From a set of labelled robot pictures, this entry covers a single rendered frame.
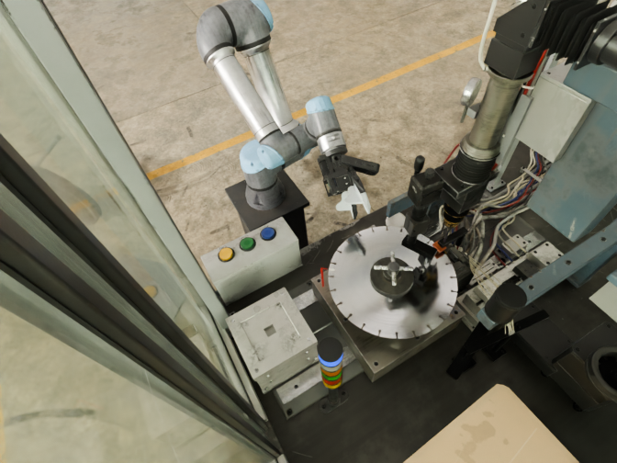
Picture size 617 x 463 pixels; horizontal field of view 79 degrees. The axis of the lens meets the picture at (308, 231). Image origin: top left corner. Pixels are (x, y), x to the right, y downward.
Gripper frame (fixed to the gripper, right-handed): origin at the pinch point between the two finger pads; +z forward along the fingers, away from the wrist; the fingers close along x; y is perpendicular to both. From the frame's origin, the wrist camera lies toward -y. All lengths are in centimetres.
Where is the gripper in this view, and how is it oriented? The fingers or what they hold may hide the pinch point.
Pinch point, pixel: (364, 216)
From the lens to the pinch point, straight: 106.2
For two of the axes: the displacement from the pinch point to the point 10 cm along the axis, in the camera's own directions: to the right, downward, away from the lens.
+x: 1.3, -0.7, -9.9
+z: 3.2, 9.5, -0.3
